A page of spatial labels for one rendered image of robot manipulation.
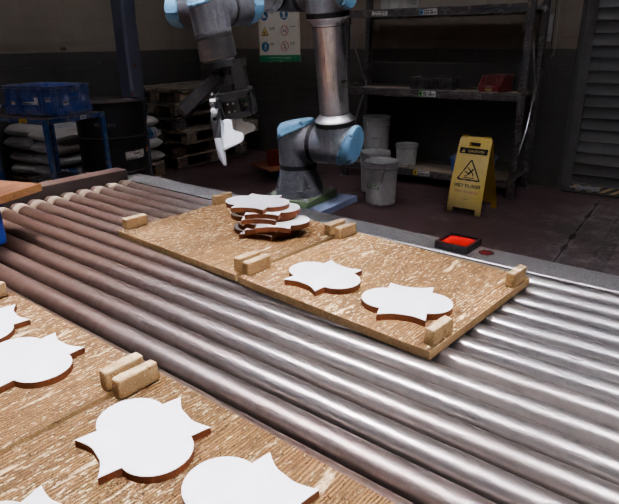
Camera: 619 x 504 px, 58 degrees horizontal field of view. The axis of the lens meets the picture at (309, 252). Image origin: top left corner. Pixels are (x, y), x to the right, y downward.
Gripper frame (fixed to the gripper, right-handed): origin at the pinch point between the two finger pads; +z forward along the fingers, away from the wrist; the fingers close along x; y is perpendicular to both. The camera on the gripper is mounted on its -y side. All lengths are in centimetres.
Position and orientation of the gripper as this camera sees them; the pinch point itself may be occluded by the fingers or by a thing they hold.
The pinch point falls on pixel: (230, 158)
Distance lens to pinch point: 124.8
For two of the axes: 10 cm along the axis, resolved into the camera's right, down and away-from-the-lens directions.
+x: 1.1, -3.8, 9.2
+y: 9.8, -1.1, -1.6
